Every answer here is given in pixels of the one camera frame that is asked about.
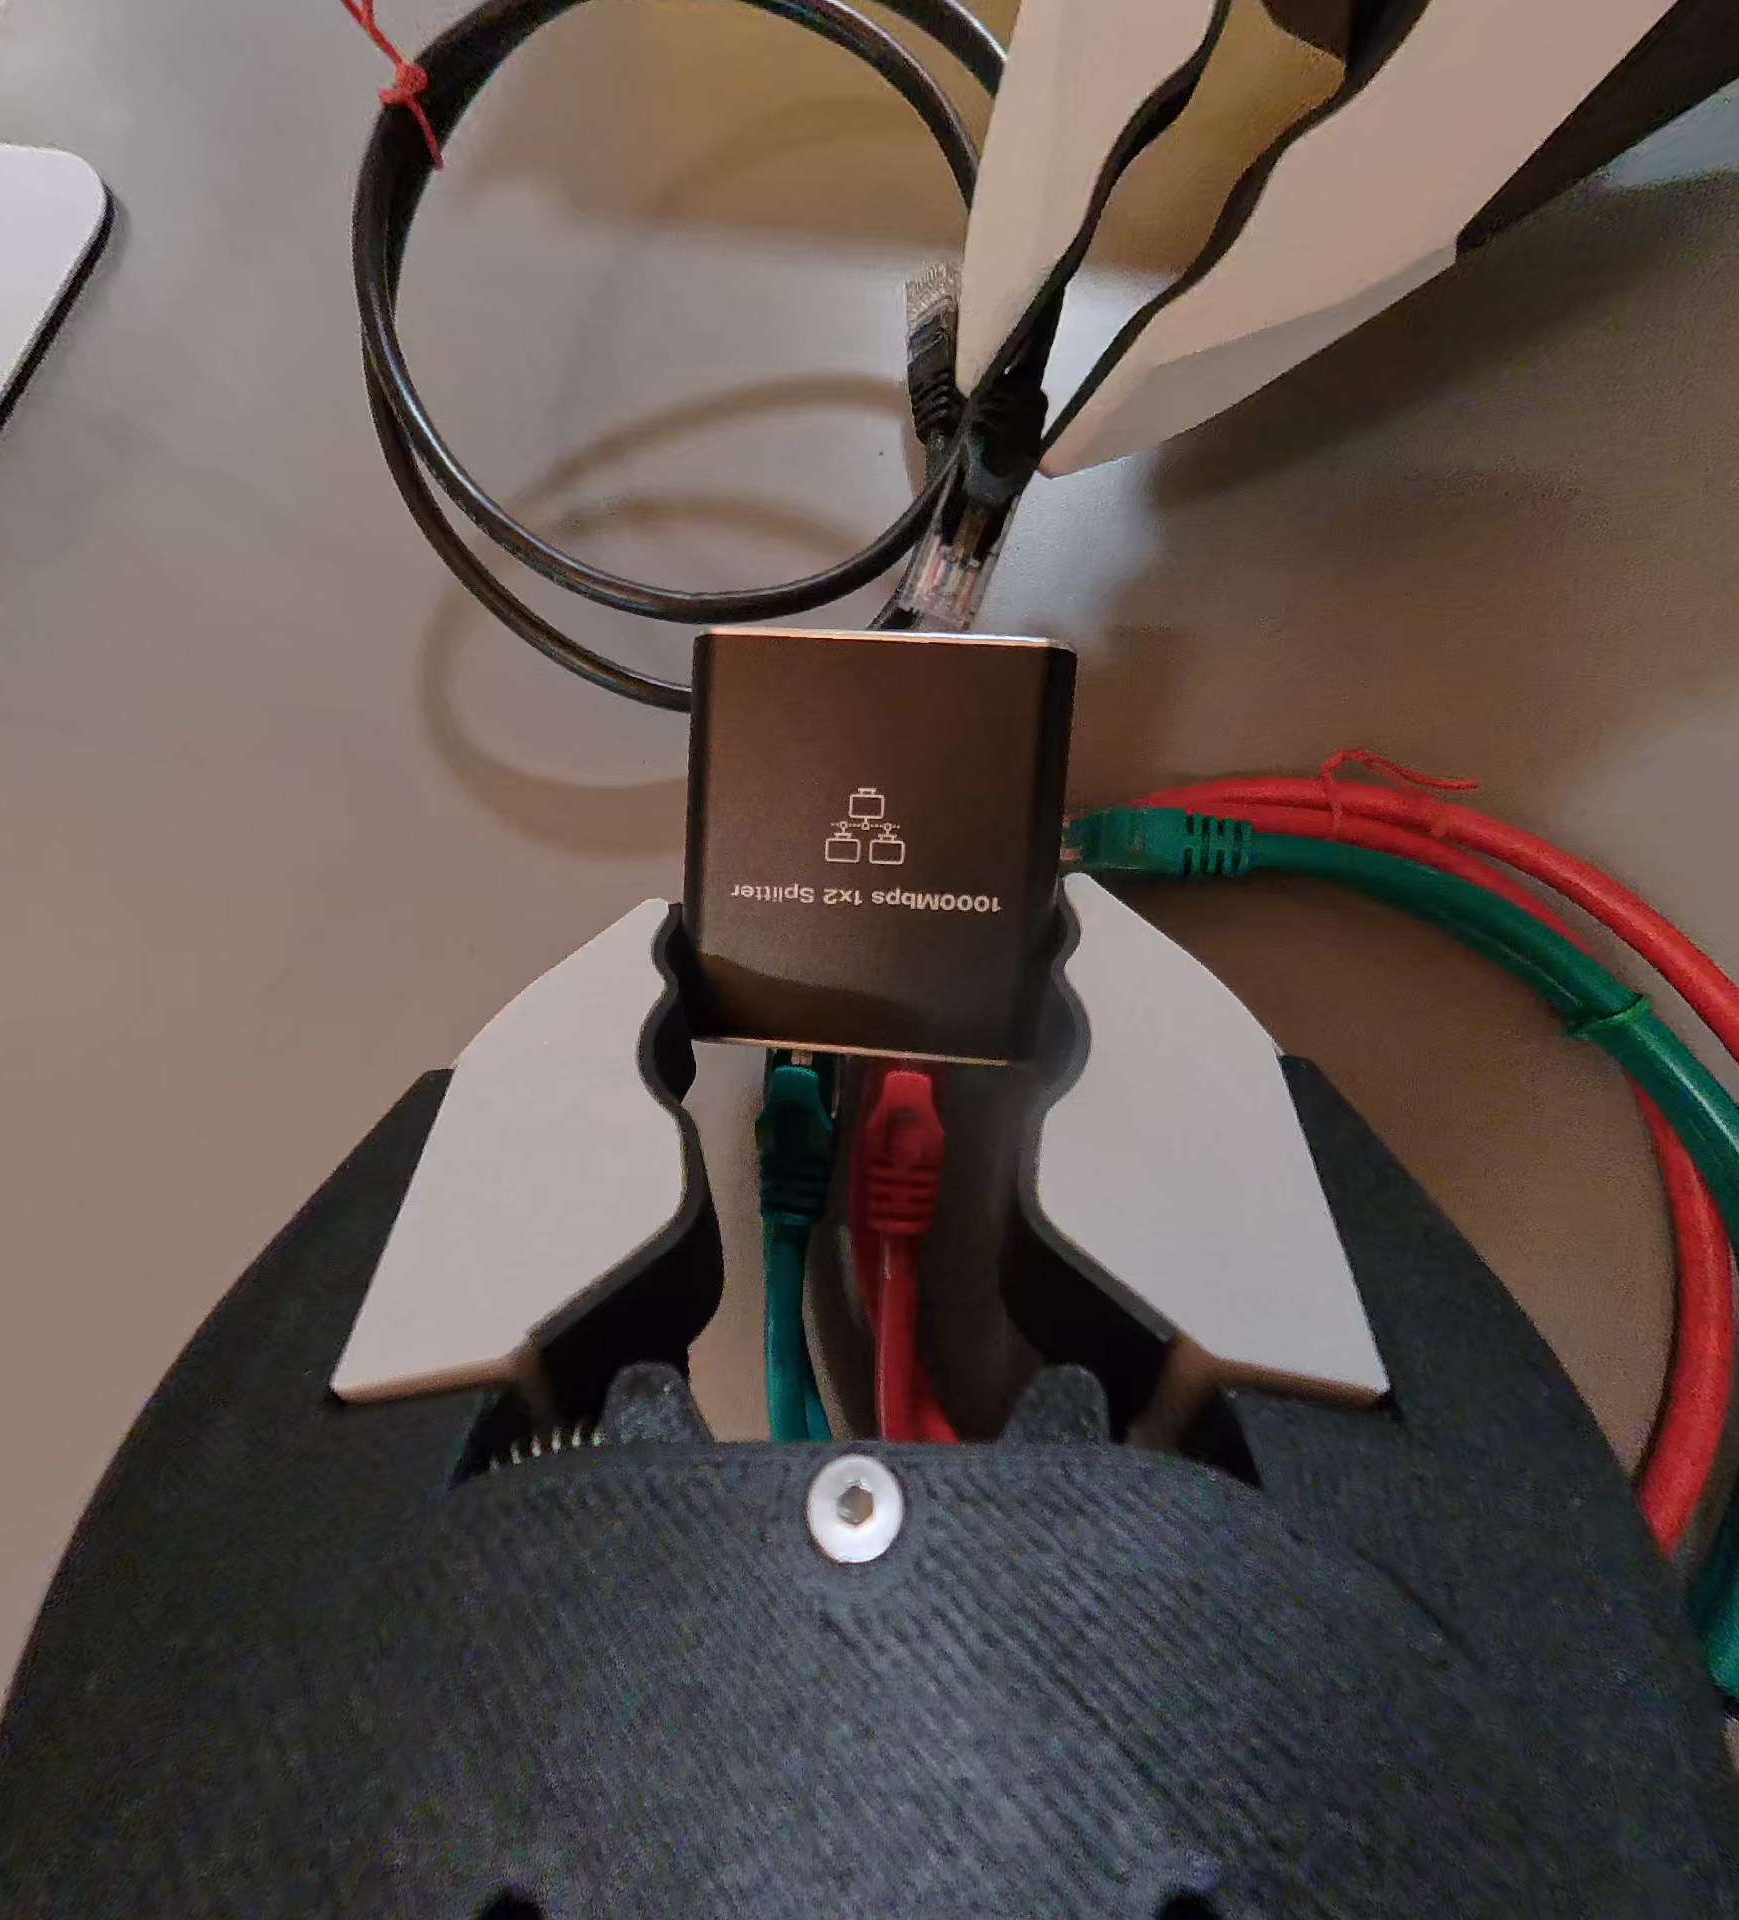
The red twist tie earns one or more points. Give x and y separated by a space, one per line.
1370 780
405 83

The grey desk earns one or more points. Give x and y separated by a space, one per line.
208 750

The green twist tie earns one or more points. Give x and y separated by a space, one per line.
1603 1017

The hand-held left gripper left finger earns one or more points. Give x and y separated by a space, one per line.
532 1185

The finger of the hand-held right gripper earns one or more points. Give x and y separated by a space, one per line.
1065 135
1335 224

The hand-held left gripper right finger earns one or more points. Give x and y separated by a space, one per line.
1206 1200

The black ethernet splitter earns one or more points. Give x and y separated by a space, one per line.
876 750

